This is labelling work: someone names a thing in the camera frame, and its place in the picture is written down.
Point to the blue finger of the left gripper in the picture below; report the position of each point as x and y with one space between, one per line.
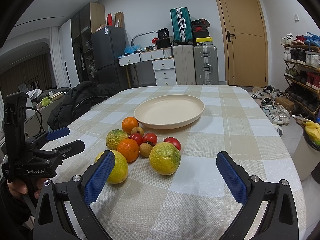
68 150
56 134

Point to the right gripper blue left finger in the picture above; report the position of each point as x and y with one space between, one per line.
52 220

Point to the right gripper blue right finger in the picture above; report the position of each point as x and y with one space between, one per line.
280 219

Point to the large yellow citrus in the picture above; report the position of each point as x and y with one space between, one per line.
120 171

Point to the orange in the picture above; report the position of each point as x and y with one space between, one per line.
128 124
129 149

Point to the greenish bumpy citrus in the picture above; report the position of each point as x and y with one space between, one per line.
114 137

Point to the small brown fruit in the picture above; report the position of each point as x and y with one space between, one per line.
138 130
145 149

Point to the yellow-green bumpy citrus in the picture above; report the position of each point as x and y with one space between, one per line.
165 158

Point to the oblong red tomato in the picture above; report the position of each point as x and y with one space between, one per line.
173 141

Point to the person's left hand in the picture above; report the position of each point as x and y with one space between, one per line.
17 188

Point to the black jacket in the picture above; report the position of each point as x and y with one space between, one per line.
78 101

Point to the white trash bin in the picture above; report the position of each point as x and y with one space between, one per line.
305 158

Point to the dark refrigerator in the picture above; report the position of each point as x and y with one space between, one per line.
109 44

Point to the banana peels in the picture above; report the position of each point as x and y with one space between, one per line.
311 134

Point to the cream round plate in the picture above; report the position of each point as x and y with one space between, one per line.
169 111

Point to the tall dark cabinet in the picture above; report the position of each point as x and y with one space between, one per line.
83 24

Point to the white drawer desk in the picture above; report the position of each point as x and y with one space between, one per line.
162 63

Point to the beige suitcase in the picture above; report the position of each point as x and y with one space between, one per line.
184 64

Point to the silver suitcase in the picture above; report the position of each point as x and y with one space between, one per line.
206 65

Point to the teal suitcase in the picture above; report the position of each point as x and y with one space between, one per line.
181 25

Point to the stacked shoe boxes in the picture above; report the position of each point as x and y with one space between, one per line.
201 32

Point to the wooden shoe rack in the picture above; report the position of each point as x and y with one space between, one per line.
301 56

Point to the wooden door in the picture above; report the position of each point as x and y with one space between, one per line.
245 42

